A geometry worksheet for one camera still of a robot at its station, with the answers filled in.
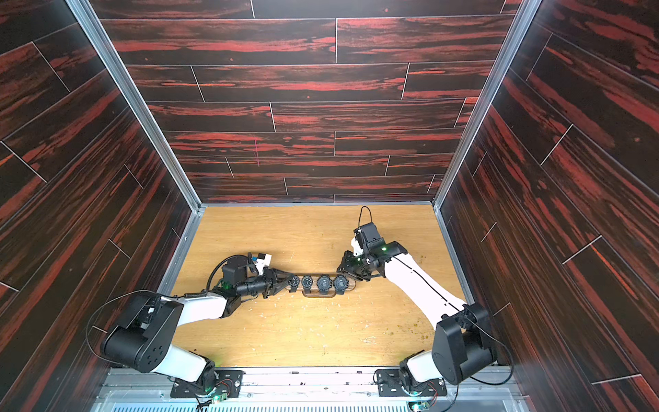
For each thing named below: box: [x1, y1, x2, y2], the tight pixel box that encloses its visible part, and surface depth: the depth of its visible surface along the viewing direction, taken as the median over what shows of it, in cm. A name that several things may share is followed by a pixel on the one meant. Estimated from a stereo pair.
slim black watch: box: [287, 274, 301, 293], surface depth 87 cm
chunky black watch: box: [301, 274, 314, 295], surface depth 88 cm
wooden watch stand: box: [284, 275, 357, 298], surface depth 88 cm
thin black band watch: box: [332, 274, 350, 296], surface depth 87 cm
